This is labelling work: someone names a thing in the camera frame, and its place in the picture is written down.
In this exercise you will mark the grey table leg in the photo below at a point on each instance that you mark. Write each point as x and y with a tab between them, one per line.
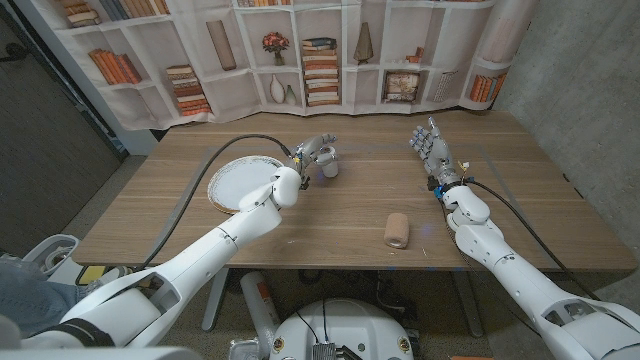
467	305
215	300

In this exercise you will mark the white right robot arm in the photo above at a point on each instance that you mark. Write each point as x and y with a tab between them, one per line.
520	280

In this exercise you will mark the white cylinder with orange label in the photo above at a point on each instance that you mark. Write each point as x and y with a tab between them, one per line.
252	295

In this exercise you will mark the white grey sneaker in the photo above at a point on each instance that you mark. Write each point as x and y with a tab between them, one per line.
117	275

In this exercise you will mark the printed bookshelf backdrop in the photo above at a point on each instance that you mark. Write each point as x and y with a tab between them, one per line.
225	95

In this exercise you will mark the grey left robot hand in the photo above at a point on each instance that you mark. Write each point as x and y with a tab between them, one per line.
312	150

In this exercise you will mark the white round bin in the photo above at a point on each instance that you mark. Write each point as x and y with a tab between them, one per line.
40	250

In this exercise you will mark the silver foil tray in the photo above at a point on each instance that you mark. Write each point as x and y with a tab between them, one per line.
245	349

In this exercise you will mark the white robot torso base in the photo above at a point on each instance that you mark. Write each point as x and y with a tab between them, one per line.
350	325

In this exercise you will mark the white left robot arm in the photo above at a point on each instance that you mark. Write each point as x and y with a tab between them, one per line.
200	255

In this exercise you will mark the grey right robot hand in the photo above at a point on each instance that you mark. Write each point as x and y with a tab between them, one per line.
437	152

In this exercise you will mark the person's blue jeans leg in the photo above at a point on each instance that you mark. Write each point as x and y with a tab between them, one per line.
30	300

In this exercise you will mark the tan bandage roll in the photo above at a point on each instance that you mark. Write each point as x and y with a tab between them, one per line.
396	230

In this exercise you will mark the gold-rimmed white paper plate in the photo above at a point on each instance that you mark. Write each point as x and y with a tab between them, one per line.
235	180

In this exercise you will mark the yellow flat object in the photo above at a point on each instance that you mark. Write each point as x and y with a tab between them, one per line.
90	275

